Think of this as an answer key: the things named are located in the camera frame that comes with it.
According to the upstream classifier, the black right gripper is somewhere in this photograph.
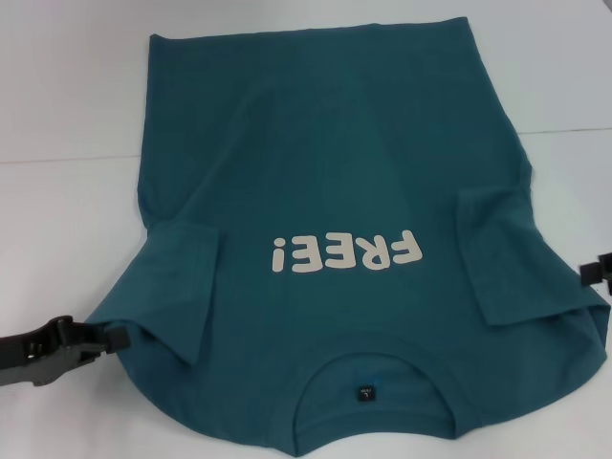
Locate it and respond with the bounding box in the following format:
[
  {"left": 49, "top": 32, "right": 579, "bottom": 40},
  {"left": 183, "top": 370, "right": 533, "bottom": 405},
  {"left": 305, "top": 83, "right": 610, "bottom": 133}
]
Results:
[{"left": 578, "top": 251, "right": 612, "bottom": 292}]

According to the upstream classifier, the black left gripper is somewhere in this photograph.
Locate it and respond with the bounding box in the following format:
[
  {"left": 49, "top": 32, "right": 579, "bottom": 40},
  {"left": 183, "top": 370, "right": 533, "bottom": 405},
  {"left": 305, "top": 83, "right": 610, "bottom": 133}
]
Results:
[{"left": 0, "top": 314, "right": 132, "bottom": 417}]

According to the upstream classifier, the teal t-shirt with FREE print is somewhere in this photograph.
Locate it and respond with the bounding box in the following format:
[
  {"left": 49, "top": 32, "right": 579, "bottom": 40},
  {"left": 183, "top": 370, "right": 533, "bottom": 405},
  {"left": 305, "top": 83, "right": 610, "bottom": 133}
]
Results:
[{"left": 84, "top": 16, "right": 612, "bottom": 427}]

